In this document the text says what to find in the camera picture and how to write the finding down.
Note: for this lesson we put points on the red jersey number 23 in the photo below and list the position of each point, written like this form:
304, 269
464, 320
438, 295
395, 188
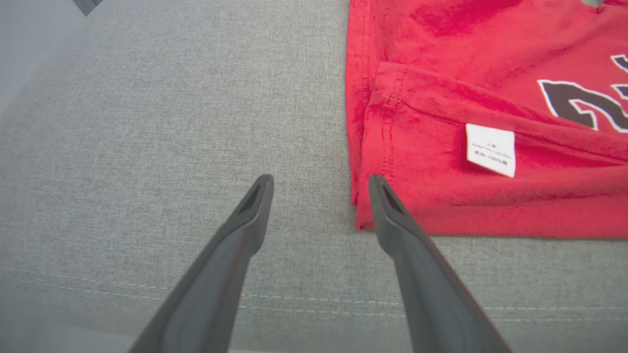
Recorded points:
466, 73

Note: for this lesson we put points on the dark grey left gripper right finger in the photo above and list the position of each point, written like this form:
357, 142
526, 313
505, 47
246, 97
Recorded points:
431, 294

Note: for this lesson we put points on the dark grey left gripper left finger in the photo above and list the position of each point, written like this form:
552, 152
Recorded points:
216, 284

